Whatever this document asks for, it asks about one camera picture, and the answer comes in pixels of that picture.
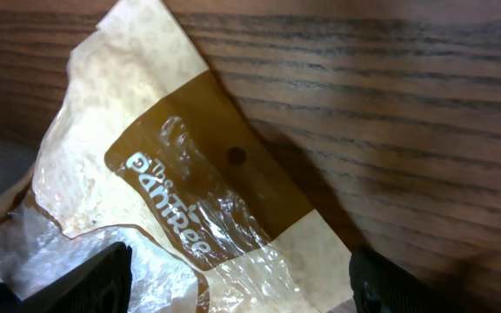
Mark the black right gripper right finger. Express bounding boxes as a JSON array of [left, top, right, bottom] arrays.
[[349, 246, 461, 313]]

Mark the brown white snack bag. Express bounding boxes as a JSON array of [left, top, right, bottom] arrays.
[[0, 1, 353, 312]]

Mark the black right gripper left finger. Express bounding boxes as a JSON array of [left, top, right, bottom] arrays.
[[0, 242, 132, 313]]

